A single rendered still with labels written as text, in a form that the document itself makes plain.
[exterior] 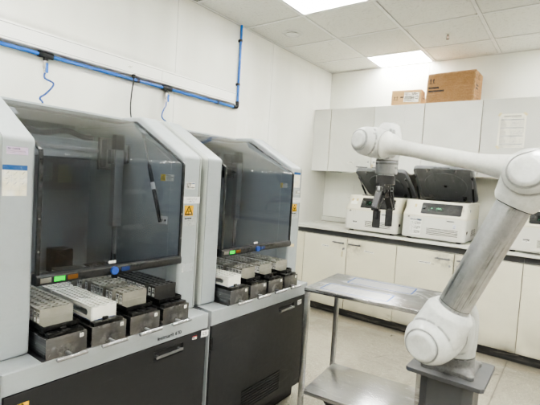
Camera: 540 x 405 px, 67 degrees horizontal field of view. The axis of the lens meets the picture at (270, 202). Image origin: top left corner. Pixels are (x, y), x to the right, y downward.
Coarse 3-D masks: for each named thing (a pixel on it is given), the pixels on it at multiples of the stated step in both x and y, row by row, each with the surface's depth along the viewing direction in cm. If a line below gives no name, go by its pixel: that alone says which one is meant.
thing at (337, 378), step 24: (312, 288) 207; (336, 288) 210; (360, 288) 213; (384, 288) 216; (408, 288) 220; (336, 312) 246; (408, 312) 183; (336, 336) 247; (312, 384) 219; (336, 384) 221; (360, 384) 223; (384, 384) 224
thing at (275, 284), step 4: (268, 276) 234; (272, 276) 229; (276, 276) 229; (280, 276) 232; (268, 280) 224; (272, 280) 225; (276, 280) 228; (280, 280) 232; (268, 284) 223; (272, 284) 226; (276, 284) 229; (280, 284) 232; (268, 288) 223; (272, 288) 226; (276, 288) 229; (280, 288) 232; (284, 288) 229; (268, 292) 223; (276, 292) 222
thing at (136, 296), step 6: (138, 288) 166; (144, 288) 166; (120, 294) 159; (126, 294) 160; (132, 294) 162; (138, 294) 164; (144, 294) 167; (120, 300) 159; (126, 300) 160; (132, 300) 162; (138, 300) 165; (144, 300) 167; (126, 306) 160
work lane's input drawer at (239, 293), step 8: (216, 288) 204; (224, 288) 202; (232, 288) 200; (240, 288) 204; (216, 296) 204; (224, 296) 200; (232, 296) 199; (240, 296) 204; (232, 304) 200; (240, 304) 198
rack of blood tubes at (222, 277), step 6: (216, 270) 215; (222, 270) 217; (216, 276) 206; (222, 276) 204; (228, 276) 202; (234, 276) 205; (240, 276) 209; (216, 282) 206; (222, 282) 213; (228, 282) 202; (234, 282) 205
